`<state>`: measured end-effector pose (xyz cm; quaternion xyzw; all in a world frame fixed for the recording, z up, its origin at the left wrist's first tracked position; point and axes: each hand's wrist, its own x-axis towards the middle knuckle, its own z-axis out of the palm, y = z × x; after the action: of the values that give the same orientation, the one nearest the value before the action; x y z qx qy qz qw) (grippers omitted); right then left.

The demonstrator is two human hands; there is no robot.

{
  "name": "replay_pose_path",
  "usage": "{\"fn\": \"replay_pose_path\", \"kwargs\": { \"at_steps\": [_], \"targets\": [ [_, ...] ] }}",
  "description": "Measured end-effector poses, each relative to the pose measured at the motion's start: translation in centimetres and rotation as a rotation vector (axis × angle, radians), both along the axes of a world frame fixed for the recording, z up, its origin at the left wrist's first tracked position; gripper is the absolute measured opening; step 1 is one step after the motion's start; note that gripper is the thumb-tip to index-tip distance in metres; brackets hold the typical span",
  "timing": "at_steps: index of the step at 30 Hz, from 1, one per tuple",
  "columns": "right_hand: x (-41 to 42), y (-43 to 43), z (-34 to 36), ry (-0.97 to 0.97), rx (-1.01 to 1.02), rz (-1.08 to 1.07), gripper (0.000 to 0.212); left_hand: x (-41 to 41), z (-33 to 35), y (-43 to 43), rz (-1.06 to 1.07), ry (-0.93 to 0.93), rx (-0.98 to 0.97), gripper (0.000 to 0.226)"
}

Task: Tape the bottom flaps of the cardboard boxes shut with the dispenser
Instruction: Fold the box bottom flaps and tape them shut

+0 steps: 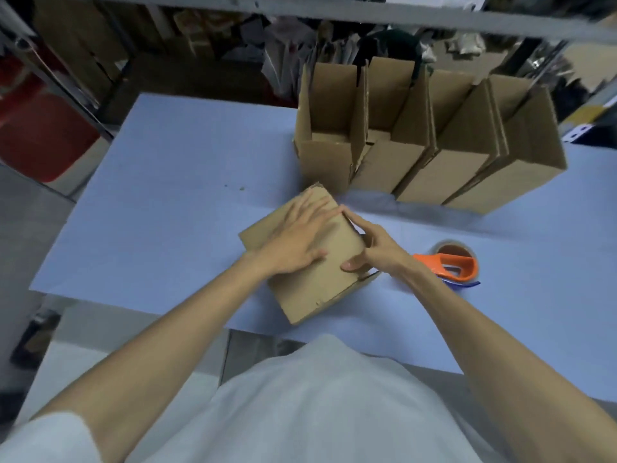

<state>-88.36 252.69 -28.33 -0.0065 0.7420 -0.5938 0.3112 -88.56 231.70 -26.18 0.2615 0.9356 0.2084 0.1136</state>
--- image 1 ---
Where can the bundle of grey paper bags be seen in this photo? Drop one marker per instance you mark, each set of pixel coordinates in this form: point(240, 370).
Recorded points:
point(299, 48)

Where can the person's left hand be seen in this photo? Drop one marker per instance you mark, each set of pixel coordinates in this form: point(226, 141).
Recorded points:
point(289, 245)

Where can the silver reflective roll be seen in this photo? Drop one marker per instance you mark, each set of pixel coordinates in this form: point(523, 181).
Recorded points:
point(549, 62)

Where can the white glossy cabinet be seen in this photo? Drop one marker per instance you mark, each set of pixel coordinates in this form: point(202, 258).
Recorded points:
point(87, 332)

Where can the dark green bag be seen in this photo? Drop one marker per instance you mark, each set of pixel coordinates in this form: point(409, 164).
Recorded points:
point(385, 43)

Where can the orange blue tape dispenser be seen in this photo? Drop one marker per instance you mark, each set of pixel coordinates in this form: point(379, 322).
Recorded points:
point(448, 265)

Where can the person's right forearm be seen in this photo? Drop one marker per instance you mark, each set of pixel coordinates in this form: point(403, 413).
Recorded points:
point(506, 371)

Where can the white perforated rack post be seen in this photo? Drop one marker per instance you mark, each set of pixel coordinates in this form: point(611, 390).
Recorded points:
point(578, 134)

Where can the grey metal shelving rack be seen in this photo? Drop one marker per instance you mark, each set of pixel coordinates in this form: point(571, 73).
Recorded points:
point(434, 20)

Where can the person's left forearm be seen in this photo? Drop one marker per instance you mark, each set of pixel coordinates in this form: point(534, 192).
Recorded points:
point(159, 352)

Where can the person's white shirt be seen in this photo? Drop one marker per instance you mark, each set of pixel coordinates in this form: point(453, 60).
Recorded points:
point(328, 405)

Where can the plain brown cardboard box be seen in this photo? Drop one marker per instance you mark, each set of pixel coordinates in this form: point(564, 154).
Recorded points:
point(318, 289)

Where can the person's right hand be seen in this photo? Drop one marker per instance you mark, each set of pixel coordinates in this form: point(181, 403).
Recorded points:
point(385, 255)

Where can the large brown storage cardboard box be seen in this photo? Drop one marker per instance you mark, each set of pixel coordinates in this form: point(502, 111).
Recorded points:
point(77, 43)

